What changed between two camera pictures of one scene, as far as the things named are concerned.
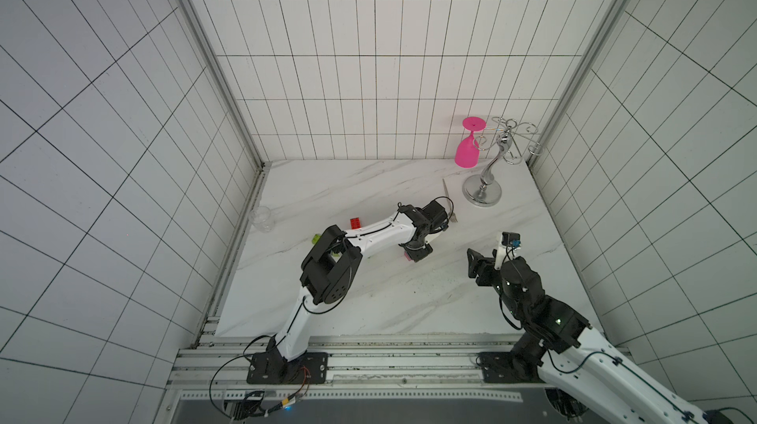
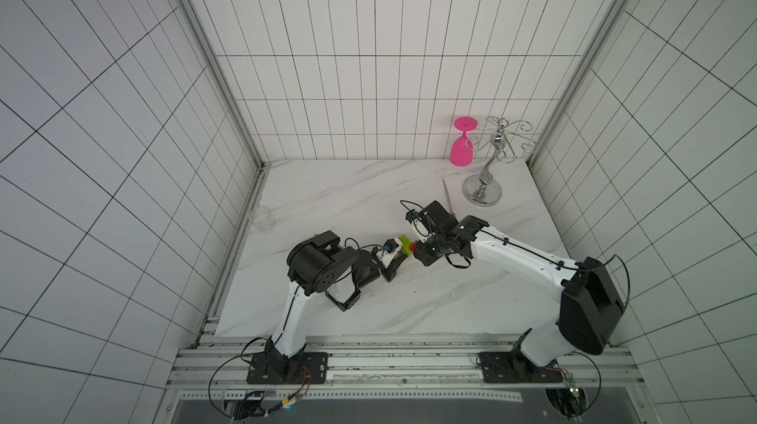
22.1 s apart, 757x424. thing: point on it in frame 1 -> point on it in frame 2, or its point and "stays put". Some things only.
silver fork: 451,215 stays put
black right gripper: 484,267 -> 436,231
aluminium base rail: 357,363 stays put
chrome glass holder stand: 484,189 stays put
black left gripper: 418,255 -> 391,270
